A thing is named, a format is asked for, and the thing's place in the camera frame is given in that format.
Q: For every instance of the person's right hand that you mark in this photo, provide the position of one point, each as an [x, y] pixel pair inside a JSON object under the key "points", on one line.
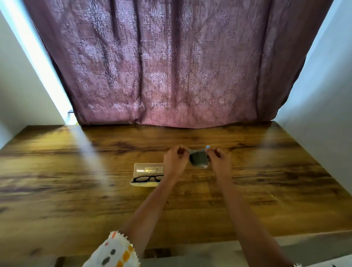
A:
{"points": [[222, 162]]}

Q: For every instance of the person's left forearm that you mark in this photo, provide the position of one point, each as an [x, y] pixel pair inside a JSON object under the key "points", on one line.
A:
{"points": [[150, 209]]}

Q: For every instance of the person's right fingers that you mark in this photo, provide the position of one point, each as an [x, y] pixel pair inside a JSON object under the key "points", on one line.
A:
{"points": [[213, 153]]}

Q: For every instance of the white patterned sleeve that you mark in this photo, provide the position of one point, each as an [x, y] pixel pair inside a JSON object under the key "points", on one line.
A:
{"points": [[112, 251]]}

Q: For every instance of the clear open glasses case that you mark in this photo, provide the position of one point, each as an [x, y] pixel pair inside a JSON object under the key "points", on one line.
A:
{"points": [[148, 174]]}

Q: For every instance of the grey cleaning cloth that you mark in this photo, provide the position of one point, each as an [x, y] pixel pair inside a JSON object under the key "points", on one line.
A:
{"points": [[198, 158]]}

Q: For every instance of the person's left hand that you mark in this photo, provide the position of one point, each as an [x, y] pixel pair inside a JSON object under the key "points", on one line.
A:
{"points": [[174, 162]]}

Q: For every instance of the purple patterned curtain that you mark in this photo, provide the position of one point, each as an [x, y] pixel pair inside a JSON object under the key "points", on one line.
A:
{"points": [[176, 60]]}

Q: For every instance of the black framed eyeglasses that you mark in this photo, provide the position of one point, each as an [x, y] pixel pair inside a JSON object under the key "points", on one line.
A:
{"points": [[148, 179]]}

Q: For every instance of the person's left fingers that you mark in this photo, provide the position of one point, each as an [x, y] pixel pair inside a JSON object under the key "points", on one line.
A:
{"points": [[183, 150]]}

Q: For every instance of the person's right forearm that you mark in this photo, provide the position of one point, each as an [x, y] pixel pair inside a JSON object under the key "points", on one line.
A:
{"points": [[244, 222]]}

